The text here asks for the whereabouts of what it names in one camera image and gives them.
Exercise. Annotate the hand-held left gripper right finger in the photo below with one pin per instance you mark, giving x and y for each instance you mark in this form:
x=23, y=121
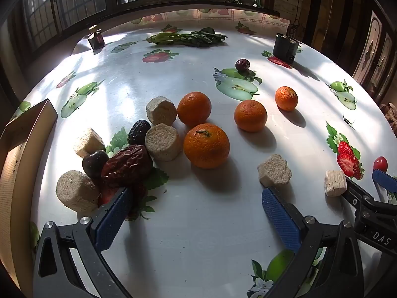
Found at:
x=279, y=217

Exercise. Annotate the wooden glazed door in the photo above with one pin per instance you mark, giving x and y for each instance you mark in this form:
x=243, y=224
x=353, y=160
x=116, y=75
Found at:
x=372, y=56

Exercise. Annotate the beige cake block back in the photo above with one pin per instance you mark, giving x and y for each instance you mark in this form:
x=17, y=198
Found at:
x=161, y=110

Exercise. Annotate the small red date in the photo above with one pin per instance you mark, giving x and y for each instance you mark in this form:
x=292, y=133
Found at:
x=242, y=64

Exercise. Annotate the red cherry tomato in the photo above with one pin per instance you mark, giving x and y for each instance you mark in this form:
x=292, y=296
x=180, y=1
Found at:
x=380, y=164

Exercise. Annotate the dark glass jar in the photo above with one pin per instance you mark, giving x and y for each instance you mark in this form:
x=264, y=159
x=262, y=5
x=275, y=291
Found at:
x=96, y=39

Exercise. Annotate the beige cake block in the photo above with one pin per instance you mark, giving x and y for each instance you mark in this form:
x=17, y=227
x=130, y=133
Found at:
x=161, y=110
x=163, y=142
x=274, y=170
x=89, y=142
x=76, y=191
x=335, y=183

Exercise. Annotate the fruit-printed tablecloth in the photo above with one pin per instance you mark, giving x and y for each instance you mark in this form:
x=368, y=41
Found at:
x=192, y=223

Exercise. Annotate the green leafy vegetable bunch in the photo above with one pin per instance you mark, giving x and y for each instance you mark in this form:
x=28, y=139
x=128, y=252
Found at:
x=186, y=38

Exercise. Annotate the large wrinkled red date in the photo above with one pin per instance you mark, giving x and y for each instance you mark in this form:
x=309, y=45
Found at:
x=127, y=166

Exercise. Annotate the dark wrinkled date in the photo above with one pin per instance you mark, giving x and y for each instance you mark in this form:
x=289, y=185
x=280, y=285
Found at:
x=139, y=132

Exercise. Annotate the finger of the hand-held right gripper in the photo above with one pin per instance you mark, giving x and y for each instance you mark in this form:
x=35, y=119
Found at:
x=384, y=179
x=356, y=194

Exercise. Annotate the black plastic container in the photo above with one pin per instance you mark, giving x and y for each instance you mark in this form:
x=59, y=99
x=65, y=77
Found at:
x=285, y=48

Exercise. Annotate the large orange mandarin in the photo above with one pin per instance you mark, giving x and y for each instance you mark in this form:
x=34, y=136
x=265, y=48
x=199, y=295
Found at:
x=206, y=146

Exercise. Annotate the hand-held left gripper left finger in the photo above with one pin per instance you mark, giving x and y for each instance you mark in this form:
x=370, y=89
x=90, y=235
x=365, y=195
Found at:
x=113, y=220

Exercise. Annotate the small orange mandarin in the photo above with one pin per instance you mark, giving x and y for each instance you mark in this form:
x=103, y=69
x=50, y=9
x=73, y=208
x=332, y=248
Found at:
x=286, y=98

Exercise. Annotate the shallow cardboard box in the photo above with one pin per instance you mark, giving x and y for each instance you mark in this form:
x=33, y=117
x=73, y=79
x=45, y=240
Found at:
x=18, y=167

